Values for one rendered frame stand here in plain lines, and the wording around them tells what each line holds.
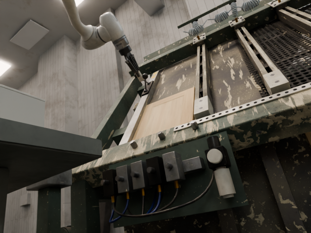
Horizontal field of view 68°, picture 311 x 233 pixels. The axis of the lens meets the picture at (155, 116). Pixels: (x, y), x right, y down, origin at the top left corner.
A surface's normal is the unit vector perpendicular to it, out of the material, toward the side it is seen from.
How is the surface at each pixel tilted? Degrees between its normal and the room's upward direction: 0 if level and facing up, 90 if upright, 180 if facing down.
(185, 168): 90
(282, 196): 90
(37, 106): 90
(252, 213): 90
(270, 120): 141
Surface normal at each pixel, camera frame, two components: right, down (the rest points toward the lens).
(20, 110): 0.80, -0.36
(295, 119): -0.17, 0.52
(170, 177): -0.46, -0.29
